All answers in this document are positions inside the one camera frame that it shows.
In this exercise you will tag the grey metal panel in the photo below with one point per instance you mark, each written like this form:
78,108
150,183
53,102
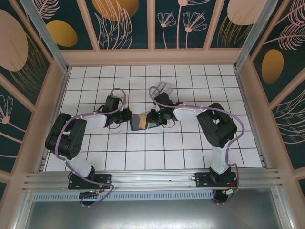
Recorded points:
152,217

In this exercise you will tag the aluminium mounting rail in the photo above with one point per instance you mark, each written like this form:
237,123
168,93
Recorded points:
152,177

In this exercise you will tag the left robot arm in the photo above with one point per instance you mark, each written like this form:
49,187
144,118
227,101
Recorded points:
66,138

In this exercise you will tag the clear plastic card box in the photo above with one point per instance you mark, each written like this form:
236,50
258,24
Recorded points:
166,87

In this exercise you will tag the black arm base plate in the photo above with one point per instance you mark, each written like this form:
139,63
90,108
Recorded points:
201,180
104,181

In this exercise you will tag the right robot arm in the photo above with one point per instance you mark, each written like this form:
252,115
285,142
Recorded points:
216,124

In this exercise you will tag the gold credit card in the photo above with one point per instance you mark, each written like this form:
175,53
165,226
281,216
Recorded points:
143,121

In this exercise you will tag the small controller board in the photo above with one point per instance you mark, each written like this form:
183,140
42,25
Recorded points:
230,192
96,192

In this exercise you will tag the aluminium frame post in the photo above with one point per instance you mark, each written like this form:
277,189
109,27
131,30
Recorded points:
254,35
46,35

